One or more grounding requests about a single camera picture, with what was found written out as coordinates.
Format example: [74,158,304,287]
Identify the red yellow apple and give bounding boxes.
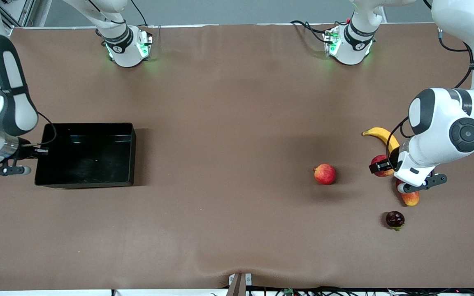
[371,155,395,178]
[313,164,337,185]

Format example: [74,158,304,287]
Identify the yellow banana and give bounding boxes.
[362,127,400,155]

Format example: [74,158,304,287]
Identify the black plastic box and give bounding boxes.
[35,123,137,189]

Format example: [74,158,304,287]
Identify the red yellow mango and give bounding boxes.
[395,179,420,207]

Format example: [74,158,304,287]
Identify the dark purple mangosteen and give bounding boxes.
[386,211,406,231]

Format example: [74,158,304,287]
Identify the brown table mat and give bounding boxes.
[0,23,474,291]

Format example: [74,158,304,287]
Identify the aluminium frame profile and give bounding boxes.
[0,0,36,38]

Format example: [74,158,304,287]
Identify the black left arm base cables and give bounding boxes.
[290,20,337,44]

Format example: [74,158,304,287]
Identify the black right arm base cable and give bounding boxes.
[129,0,149,28]

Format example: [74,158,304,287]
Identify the metal camera stand bracket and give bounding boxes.
[227,273,253,296]

